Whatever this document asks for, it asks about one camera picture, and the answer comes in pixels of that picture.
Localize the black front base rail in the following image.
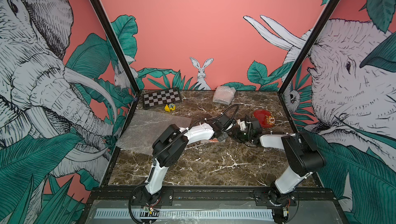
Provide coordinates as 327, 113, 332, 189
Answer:
87, 186, 337, 207

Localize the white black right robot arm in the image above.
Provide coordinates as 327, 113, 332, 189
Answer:
233, 117, 326, 195

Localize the clear bubble wrap sheet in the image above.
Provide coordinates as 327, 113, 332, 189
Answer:
116, 110, 191, 155

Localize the black frame post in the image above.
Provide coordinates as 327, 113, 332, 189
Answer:
76, 0, 140, 95
277, 0, 355, 95

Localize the black white chessboard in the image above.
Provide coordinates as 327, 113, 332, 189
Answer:
143, 88, 182, 109

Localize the small yellow toy block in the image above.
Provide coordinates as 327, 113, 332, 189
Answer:
164, 103, 176, 113

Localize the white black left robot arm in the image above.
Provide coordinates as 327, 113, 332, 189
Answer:
144, 114, 236, 196

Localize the right bubble wrapped plate bundle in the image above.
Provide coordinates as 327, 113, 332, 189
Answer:
212, 86, 236, 105

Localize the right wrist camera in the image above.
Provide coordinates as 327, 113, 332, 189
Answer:
237, 119, 247, 132

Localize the pink bubble bundle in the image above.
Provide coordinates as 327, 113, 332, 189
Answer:
200, 138, 221, 144

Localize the white slotted cable duct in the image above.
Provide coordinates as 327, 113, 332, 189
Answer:
93, 208, 274, 222

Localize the black right frame post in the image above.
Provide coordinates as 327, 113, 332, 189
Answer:
277, 0, 355, 95

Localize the black left frame post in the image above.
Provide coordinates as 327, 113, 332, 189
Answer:
76, 0, 140, 95

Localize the red floral dinner plate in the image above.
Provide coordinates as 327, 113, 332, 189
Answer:
253, 109, 275, 129

